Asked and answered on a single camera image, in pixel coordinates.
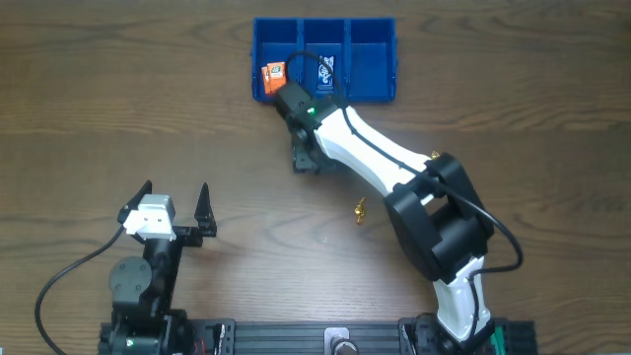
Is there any mounting rail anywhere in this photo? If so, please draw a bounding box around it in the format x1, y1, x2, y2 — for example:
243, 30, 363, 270
98, 319, 537, 355

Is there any blue candy pack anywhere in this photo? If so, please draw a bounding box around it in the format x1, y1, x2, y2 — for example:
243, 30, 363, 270
316, 54, 337, 93

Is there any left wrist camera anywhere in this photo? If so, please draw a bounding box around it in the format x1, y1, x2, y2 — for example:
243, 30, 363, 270
122, 193, 177, 242

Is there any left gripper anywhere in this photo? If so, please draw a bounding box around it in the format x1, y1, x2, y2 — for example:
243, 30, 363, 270
117, 179, 218, 249

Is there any blue tray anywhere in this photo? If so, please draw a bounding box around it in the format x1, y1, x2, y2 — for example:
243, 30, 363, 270
251, 17, 398, 104

